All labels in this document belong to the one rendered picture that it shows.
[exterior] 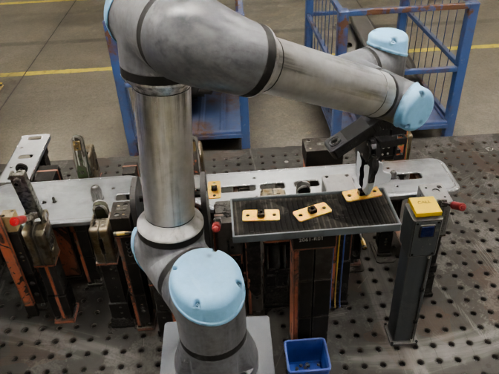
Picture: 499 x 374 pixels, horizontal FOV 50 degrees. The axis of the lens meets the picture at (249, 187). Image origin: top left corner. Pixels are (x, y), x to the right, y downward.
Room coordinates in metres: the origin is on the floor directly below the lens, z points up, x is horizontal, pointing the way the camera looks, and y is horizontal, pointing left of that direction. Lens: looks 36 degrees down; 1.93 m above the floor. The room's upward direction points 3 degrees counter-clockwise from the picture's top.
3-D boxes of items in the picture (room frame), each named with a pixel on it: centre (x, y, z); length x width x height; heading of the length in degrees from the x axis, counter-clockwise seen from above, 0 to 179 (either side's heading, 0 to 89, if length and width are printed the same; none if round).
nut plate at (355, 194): (0.96, -0.25, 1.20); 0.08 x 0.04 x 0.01; 100
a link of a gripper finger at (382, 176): (0.95, -0.28, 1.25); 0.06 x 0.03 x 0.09; 101
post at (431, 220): (0.96, -0.40, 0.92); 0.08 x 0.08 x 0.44; 2
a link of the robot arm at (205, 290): (0.61, 0.08, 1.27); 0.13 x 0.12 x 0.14; 31
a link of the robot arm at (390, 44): (0.96, -0.27, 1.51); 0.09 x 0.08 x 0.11; 121
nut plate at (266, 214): (0.94, -0.02, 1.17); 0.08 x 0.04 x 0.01; 87
